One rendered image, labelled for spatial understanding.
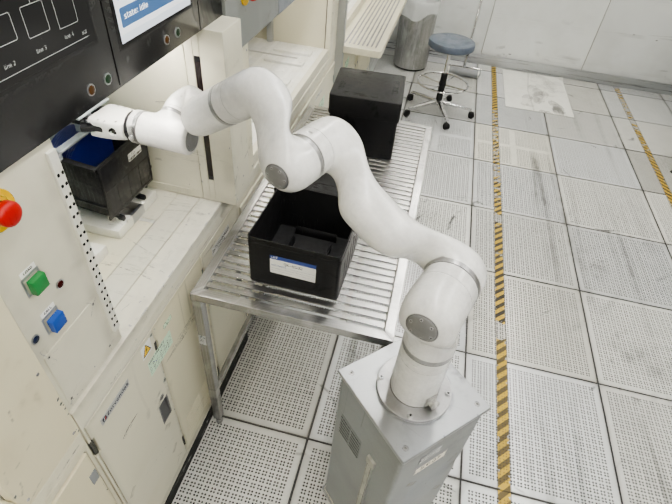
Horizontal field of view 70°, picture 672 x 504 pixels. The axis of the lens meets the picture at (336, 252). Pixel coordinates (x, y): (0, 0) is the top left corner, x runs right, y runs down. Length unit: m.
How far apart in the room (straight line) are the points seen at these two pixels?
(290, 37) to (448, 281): 2.14
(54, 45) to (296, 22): 2.03
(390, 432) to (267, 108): 0.77
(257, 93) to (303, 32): 1.88
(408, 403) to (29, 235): 0.87
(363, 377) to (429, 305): 0.43
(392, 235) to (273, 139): 0.29
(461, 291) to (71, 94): 0.76
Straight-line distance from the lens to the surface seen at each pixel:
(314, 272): 1.36
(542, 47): 5.55
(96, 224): 1.53
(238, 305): 1.41
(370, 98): 1.95
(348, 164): 0.97
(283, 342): 2.26
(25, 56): 0.86
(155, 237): 1.49
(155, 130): 1.27
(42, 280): 0.94
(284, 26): 2.85
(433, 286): 0.91
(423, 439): 1.22
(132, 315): 1.29
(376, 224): 0.92
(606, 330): 2.80
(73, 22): 0.94
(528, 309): 2.69
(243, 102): 0.99
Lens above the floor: 1.82
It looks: 42 degrees down
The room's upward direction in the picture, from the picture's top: 6 degrees clockwise
